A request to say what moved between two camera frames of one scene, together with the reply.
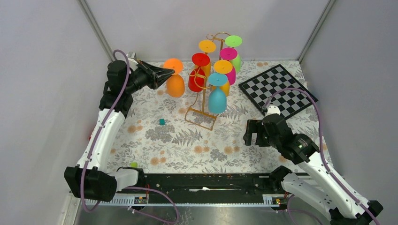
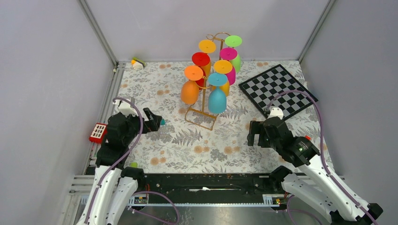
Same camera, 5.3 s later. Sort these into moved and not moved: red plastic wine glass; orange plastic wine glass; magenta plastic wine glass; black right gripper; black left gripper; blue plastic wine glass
Moved: black left gripper; orange plastic wine glass
Not moved: red plastic wine glass; black right gripper; blue plastic wine glass; magenta plastic wine glass
